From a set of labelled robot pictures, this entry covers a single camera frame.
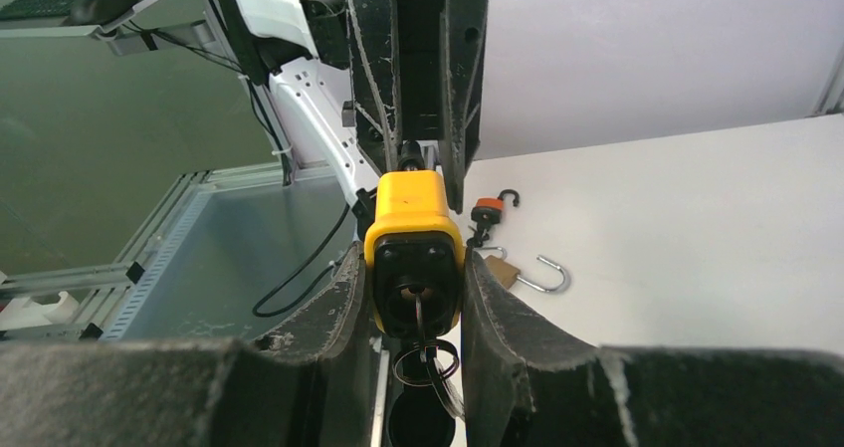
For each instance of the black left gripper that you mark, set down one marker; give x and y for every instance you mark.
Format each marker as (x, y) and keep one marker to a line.
(439, 59)

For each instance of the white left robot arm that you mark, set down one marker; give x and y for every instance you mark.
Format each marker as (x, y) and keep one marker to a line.
(299, 52)

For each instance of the large brass padlock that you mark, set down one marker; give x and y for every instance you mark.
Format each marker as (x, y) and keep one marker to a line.
(508, 275)

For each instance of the yellow tag padlock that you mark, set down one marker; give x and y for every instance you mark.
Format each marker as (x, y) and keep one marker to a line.
(413, 251)

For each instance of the black computer mouse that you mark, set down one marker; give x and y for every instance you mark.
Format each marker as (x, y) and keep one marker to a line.
(96, 12)

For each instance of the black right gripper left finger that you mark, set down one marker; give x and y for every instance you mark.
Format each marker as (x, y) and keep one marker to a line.
(309, 381)

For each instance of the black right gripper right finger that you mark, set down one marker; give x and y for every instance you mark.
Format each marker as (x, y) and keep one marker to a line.
(526, 382)

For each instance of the small brass padlock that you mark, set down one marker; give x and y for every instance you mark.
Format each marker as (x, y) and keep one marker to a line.
(495, 251)

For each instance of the orange black padlock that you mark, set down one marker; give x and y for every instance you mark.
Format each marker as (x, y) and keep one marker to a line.
(487, 213)

